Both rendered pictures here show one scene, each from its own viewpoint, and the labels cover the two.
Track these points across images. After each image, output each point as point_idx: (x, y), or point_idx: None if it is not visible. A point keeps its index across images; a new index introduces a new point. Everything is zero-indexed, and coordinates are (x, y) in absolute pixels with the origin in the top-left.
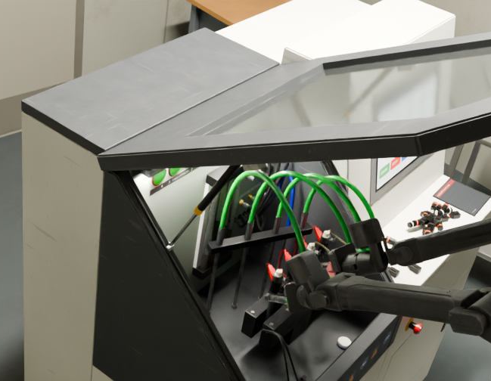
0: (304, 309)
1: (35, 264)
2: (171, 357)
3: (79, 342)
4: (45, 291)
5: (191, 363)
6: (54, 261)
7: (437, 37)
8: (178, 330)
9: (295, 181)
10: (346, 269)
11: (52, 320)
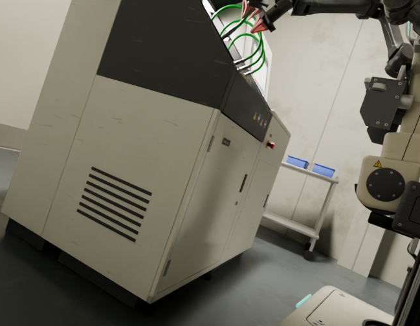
0: (255, 0)
1: (74, 16)
2: (165, 30)
3: (90, 60)
4: (75, 33)
5: (180, 26)
6: (90, 5)
7: (268, 50)
8: (176, 5)
9: (225, 26)
10: (268, 12)
11: (74, 53)
